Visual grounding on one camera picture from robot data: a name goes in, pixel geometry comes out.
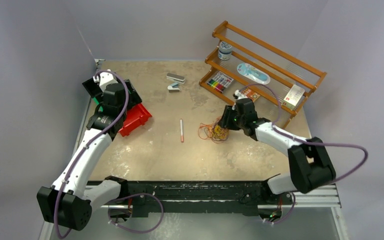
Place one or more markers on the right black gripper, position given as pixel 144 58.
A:
pixel 227 113

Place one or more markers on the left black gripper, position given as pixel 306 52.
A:
pixel 133 99

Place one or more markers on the red plastic bin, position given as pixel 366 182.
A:
pixel 137 116

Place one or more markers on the green plastic bin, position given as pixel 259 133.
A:
pixel 99 104

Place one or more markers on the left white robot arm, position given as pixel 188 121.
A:
pixel 67 202

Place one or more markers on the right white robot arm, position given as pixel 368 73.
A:
pixel 309 163

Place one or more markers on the orange card pack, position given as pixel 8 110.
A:
pixel 249 93

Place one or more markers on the coloured marker pack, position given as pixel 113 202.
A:
pixel 220 82

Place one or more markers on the blue packaged tool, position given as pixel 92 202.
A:
pixel 253 73

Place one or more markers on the white red small box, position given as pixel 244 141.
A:
pixel 293 97

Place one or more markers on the wooden tiered shelf rack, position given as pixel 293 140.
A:
pixel 277 82

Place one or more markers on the white orange tipped pen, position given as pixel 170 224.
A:
pixel 181 123

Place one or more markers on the white blue round jar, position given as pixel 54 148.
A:
pixel 224 51

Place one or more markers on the grey white stapler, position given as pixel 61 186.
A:
pixel 176 78

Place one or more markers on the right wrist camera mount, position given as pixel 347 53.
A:
pixel 237 95

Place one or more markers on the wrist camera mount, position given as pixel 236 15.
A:
pixel 237 95
pixel 103 80

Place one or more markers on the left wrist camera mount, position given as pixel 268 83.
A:
pixel 103 80

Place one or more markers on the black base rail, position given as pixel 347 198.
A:
pixel 140 198

